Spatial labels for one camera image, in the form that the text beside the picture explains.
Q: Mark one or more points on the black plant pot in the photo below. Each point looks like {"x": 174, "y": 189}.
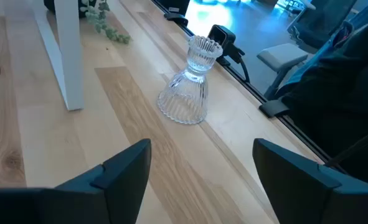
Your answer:
{"x": 51, "y": 6}

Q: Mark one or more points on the black office chair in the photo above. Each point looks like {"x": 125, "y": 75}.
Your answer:
{"x": 323, "y": 21}

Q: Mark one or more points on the black device with silver labels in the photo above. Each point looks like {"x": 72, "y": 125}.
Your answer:
{"x": 177, "y": 3}

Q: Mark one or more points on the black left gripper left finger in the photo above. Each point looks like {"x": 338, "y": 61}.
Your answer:
{"x": 78, "y": 205}

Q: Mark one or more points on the person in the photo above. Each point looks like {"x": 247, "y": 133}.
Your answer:
{"x": 342, "y": 109}

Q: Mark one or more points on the black table-level camera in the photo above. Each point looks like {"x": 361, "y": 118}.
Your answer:
{"x": 221, "y": 35}

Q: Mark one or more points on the black table clamp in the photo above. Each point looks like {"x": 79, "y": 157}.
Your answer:
{"x": 272, "y": 108}
{"x": 176, "y": 18}

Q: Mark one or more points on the trailing green bead succulent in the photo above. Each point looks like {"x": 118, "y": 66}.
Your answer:
{"x": 112, "y": 32}

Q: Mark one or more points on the white perforated metal shelf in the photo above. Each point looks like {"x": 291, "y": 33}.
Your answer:
{"x": 71, "y": 62}

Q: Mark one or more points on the grey chair armrest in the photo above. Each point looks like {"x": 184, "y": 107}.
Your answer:
{"x": 281, "y": 56}

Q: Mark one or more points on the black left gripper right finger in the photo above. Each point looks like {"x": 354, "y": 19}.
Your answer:
{"x": 311, "y": 202}

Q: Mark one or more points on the clear ribbed glass candle holder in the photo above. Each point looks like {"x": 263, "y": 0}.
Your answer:
{"x": 183, "y": 99}

